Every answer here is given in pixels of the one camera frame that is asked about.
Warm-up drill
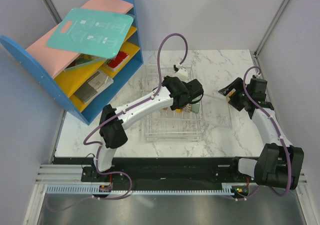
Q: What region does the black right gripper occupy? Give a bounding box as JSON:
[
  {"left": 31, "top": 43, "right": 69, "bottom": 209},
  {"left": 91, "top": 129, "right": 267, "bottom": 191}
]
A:
[{"left": 218, "top": 77, "right": 252, "bottom": 112}]

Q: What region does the cream bowl with bird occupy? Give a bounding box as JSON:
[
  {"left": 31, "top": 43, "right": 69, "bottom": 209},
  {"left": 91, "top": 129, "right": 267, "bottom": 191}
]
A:
[{"left": 226, "top": 88, "right": 236, "bottom": 99}]

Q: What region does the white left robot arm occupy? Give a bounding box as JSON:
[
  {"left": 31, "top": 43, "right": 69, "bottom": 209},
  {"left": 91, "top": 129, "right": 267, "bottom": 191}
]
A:
[{"left": 92, "top": 75, "right": 204, "bottom": 182}]

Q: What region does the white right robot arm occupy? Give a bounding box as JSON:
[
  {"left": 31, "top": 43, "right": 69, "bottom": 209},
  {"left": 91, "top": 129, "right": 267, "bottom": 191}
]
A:
[{"left": 218, "top": 76, "right": 304, "bottom": 190}]

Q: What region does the purple scale pattern bowl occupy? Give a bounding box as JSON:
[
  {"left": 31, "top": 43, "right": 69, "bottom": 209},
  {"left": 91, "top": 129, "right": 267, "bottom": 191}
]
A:
[{"left": 182, "top": 103, "right": 192, "bottom": 113}]

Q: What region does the mint green bowl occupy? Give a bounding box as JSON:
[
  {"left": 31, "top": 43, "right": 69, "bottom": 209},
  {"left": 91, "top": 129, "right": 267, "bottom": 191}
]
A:
[{"left": 190, "top": 96, "right": 202, "bottom": 114}]

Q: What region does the red white box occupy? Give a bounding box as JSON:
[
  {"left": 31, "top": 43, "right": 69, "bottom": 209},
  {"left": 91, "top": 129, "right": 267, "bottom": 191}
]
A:
[{"left": 106, "top": 50, "right": 130, "bottom": 72}]

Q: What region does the grey setup guide booklet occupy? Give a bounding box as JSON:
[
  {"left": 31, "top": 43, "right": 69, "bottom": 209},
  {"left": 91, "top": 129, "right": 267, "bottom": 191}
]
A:
[{"left": 74, "top": 69, "right": 114, "bottom": 104}]

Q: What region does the blue pink yellow shelf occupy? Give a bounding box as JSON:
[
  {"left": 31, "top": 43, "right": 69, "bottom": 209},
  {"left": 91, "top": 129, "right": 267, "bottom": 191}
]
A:
[{"left": 0, "top": 0, "right": 145, "bottom": 116}]

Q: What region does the teal cutting board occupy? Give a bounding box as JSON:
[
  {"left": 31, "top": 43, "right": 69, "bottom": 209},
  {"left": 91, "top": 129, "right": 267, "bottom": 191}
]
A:
[{"left": 46, "top": 8, "right": 135, "bottom": 59}]

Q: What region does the green book under board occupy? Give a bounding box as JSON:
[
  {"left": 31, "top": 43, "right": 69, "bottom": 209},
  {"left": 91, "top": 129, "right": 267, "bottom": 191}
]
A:
[{"left": 63, "top": 53, "right": 107, "bottom": 72}]

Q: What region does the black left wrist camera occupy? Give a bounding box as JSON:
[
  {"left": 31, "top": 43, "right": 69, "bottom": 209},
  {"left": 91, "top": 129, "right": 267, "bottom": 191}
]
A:
[{"left": 185, "top": 78, "right": 204, "bottom": 102}]

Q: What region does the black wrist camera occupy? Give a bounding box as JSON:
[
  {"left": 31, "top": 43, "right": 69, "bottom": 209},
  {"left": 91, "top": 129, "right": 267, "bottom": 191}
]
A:
[
  {"left": 247, "top": 77, "right": 268, "bottom": 101},
  {"left": 185, "top": 78, "right": 204, "bottom": 102}
]

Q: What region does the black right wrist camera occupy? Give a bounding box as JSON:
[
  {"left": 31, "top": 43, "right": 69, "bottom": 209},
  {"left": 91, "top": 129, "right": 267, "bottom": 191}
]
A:
[{"left": 247, "top": 77, "right": 268, "bottom": 101}]

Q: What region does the white wire dish rack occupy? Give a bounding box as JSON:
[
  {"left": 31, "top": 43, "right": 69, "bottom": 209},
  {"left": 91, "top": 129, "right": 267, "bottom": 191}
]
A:
[{"left": 117, "top": 63, "right": 233, "bottom": 143}]

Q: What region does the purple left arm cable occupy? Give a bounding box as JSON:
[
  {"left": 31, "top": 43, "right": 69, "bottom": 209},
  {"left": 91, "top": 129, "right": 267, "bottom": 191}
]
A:
[{"left": 82, "top": 32, "right": 189, "bottom": 146}]

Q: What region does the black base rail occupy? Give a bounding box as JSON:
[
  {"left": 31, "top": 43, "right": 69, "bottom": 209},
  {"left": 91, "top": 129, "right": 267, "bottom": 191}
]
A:
[{"left": 79, "top": 155, "right": 261, "bottom": 193}]

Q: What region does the white slotted cable duct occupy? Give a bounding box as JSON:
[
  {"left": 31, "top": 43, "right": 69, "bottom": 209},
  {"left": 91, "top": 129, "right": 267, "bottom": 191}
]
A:
[{"left": 46, "top": 183, "right": 235, "bottom": 196}]

